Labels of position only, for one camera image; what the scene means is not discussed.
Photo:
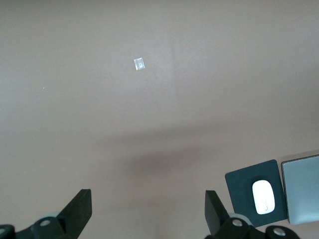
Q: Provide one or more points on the silver laptop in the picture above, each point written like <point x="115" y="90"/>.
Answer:
<point x="302" y="189"/>

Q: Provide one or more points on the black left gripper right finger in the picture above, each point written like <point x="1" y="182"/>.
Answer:
<point x="216" y="219"/>

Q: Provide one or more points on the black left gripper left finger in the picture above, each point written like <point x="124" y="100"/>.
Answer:
<point x="74" y="214"/>

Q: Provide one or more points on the white computer mouse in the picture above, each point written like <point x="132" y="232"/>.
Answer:
<point x="263" y="196"/>

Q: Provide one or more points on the black mouse pad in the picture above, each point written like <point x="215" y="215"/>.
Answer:
<point x="239" y="181"/>

